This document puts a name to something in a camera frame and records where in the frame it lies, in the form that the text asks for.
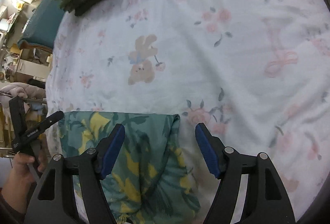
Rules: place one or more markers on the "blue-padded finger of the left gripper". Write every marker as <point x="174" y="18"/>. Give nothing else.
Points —
<point x="50" y="120"/>

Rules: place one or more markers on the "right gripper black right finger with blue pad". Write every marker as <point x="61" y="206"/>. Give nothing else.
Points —
<point x="212" y="150"/>

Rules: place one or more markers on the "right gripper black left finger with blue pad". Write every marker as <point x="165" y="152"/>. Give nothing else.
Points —
<point x="108" y="150"/>

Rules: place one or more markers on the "teal yellow floral pants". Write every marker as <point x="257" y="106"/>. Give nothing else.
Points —
<point x="149" y="182"/>

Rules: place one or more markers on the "person's left hand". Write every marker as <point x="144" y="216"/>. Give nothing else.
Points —
<point x="15" y="190"/>

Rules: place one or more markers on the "pink cloth on rack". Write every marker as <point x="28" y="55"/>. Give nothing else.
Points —
<point x="25" y="91"/>

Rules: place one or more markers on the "teal pillow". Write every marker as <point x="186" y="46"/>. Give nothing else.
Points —
<point x="41" y="29"/>

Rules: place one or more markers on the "white floral bed sheet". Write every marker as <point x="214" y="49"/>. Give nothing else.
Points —
<point x="255" y="72"/>

